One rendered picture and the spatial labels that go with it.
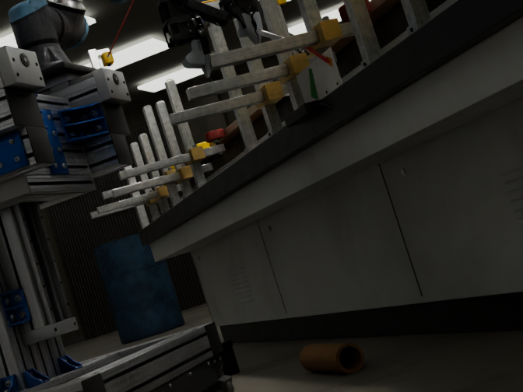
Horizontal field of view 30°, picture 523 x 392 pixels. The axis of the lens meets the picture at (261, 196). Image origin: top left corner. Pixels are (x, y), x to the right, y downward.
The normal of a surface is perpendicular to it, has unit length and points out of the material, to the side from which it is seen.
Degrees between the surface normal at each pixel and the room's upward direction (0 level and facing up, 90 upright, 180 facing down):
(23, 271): 90
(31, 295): 90
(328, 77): 90
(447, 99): 90
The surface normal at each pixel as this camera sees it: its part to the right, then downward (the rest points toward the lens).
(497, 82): -0.91, 0.27
